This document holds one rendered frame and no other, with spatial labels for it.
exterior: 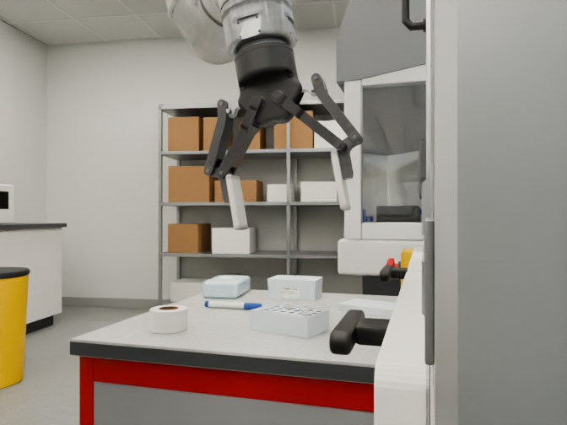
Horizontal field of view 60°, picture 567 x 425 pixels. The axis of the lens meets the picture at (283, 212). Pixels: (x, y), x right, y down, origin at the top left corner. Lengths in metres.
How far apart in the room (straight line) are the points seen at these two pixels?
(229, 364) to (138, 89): 4.82
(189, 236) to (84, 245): 1.39
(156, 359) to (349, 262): 0.74
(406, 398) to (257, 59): 0.49
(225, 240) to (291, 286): 3.28
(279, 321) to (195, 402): 0.20
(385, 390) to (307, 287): 1.09
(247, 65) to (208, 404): 0.54
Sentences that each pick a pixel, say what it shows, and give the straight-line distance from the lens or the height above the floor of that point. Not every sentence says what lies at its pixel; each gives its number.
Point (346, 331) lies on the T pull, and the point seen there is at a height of 0.91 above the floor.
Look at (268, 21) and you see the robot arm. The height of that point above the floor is 1.20.
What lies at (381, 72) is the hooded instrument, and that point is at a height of 1.38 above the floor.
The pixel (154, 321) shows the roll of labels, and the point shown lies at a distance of 0.95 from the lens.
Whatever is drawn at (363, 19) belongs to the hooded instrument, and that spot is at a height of 1.54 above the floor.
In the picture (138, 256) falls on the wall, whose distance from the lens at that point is 5.35.
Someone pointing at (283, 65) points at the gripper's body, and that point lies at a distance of 0.61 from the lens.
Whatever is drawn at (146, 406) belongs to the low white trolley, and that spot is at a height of 0.65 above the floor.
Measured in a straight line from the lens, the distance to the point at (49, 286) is 4.72.
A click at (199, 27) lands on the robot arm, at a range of 0.78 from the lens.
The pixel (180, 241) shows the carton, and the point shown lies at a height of 0.72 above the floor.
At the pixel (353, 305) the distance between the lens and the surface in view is 1.12.
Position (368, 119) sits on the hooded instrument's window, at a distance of 1.48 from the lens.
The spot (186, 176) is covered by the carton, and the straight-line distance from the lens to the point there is 4.67.
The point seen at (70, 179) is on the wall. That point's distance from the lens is 5.72.
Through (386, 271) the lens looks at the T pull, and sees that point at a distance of 0.59.
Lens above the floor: 0.98
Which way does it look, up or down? level
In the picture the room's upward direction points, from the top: straight up
